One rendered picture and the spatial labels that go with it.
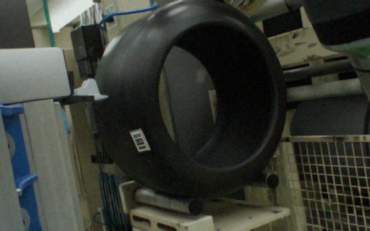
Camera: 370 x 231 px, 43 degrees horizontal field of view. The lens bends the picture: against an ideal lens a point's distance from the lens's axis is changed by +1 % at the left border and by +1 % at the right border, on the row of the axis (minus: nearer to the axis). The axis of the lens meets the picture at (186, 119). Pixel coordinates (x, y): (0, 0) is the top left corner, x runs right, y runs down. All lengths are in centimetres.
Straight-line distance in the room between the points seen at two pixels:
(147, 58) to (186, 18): 17
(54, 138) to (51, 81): 4
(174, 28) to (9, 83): 97
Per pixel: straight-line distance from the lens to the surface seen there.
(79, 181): 178
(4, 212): 22
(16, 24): 34
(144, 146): 118
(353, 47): 25
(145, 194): 148
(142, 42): 122
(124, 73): 120
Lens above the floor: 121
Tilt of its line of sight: 3 degrees down
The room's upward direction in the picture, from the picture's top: 10 degrees counter-clockwise
